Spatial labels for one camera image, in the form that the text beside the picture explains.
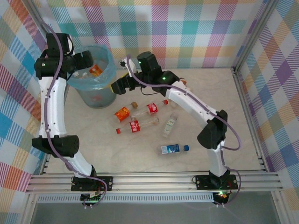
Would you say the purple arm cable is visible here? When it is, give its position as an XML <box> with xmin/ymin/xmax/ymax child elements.
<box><xmin>126</xmin><ymin>55</ymin><xmax>241</xmax><ymax>208</ymax></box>
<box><xmin>41</xmin><ymin>22</ymin><xmax>108</xmax><ymax>208</ymax></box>

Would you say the left control board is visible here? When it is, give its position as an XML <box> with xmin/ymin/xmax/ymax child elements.
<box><xmin>80</xmin><ymin>192</ymin><xmax>105</xmax><ymax>203</ymax></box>

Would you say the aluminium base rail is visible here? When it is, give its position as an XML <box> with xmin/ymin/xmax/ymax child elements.
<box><xmin>25</xmin><ymin>172</ymin><xmax>284</xmax><ymax>194</ymax></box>

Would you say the slotted grey cable duct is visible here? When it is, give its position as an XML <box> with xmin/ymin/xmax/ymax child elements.
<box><xmin>36</xmin><ymin>195</ymin><xmax>215</xmax><ymax>204</ymax></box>

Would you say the plaid cloth wall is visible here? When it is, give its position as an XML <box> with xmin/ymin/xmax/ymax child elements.
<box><xmin>32</xmin><ymin>0</ymin><xmax>266</xmax><ymax>70</ymax></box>
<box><xmin>237</xmin><ymin>0</ymin><xmax>299</xmax><ymax>224</ymax></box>
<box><xmin>0</xmin><ymin>0</ymin><xmax>63</xmax><ymax>224</ymax></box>

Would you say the brown plastic bottle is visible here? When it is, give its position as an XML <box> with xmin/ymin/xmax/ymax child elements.
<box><xmin>171</xmin><ymin>77</ymin><xmax>188</xmax><ymax>108</ymax></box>

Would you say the clear bottle white green label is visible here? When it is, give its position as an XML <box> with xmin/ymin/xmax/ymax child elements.
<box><xmin>162</xmin><ymin>112</ymin><xmax>179</xmax><ymax>138</ymax></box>

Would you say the blue bin liner bag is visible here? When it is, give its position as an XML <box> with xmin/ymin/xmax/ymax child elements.
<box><xmin>67</xmin><ymin>43</ymin><xmax>117</xmax><ymax>91</ymax></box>

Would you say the control board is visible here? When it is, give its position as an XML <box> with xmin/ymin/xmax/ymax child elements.
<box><xmin>214</xmin><ymin>191</ymin><xmax>231</xmax><ymax>203</ymax></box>
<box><xmin>80</xmin><ymin>192</ymin><xmax>105</xmax><ymax>203</ymax></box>

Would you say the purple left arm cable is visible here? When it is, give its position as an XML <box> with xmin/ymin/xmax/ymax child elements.
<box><xmin>41</xmin><ymin>22</ymin><xmax>108</xmax><ymax>208</ymax></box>

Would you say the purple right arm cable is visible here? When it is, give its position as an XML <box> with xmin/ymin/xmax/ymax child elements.
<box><xmin>126</xmin><ymin>55</ymin><xmax>241</xmax><ymax>208</ymax></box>

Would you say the aluminium frame post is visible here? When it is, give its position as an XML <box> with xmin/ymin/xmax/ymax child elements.
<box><xmin>232</xmin><ymin>0</ymin><xmax>281</xmax><ymax>70</ymax></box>
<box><xmin>27</xmin><ymin>0</ymin><xmax>65</xmax><ymax>59</ymax></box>

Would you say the right control board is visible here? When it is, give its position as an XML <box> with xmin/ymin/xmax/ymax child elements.
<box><xmin>214</xmin><ymin>191</ymin><xmax>231</xmax><ymax>203</ymax></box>

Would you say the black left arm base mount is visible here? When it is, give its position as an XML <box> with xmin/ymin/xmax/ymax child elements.
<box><xmin>71</xmin><ymin>174</ymin><xmax>114</xmax><ymax>192</ymax></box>

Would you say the blue label water bottle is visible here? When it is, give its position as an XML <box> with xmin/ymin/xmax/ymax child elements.
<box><xmin>160</xmin><ymin>143</ymin><xmax>190</xmax><ymax>155</ymax></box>

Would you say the aluminium side rail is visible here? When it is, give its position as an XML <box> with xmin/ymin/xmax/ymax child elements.
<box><xmin>231</xmin><ymin>66</ymin><xmax>271</xmax><ymax>173</ymax></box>
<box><xmin>38</xmin><ymin>153</ymin><xmax>52</xmax><ymax>175</ymax></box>

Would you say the grey plastic bin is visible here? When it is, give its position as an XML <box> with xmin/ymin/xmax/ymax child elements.
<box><xmin>67</xmin><ymin>44</ymin><xmax>117</xmax><ymax>109</ymax></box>

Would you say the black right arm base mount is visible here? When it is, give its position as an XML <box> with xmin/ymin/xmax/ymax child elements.
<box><xmin>194</xmin><ymin>174</ymin><xmax>239</xmax><ymax>191</ymax></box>

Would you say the orange label plastic bottle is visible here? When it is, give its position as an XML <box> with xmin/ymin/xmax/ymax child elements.
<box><xmin>114</xmin><ymin>101</ymin><xmax>138</xmax><ymax>123</ymax></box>

